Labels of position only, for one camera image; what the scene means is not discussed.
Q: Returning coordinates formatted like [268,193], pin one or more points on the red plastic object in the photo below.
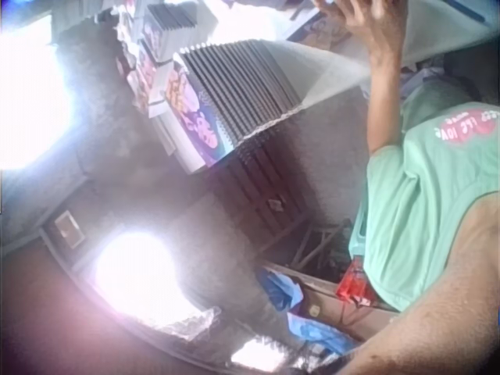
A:
[353,283]

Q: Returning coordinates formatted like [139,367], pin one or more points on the blue plastic bag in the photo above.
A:
[308,312]

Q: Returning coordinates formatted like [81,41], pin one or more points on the dark wooden cabinet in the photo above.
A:
[265,195]

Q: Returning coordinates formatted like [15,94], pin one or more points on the person's left hand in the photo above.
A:
[361,19]

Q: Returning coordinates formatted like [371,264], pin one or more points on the wooden stool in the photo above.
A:
[316,246]

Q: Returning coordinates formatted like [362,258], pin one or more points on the colourful printed sheet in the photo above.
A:
[318,27]

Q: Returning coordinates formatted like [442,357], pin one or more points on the clear plastic wrap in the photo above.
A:
[195,322]

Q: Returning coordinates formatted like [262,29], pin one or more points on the pile of colourful notebooks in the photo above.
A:
[156,51]

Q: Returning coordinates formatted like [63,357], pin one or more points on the stack of spiral notebooks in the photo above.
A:
[238,97]

